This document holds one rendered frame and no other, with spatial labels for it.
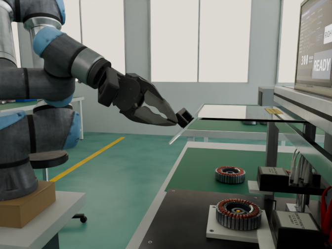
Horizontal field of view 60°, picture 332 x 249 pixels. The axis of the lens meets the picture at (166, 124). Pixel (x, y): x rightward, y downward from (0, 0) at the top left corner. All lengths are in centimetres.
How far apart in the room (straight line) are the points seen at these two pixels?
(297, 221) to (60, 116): 67
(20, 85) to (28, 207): 35
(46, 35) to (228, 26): 467
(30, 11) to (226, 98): 444
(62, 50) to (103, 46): 501
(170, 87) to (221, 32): 129
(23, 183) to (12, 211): 8
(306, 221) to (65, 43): 57
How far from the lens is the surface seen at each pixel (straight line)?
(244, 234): 74
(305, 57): 73
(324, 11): 63
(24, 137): 89
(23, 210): 89
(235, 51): 519
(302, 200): 76
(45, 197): 97
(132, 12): 556
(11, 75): 74
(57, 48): 68
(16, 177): 91
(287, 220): 52
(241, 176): 112
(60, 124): 90
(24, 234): 86
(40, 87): 74
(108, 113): 569
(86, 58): 65
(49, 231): 88
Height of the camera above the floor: 115
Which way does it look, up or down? 10 degrees down
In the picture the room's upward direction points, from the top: straight up
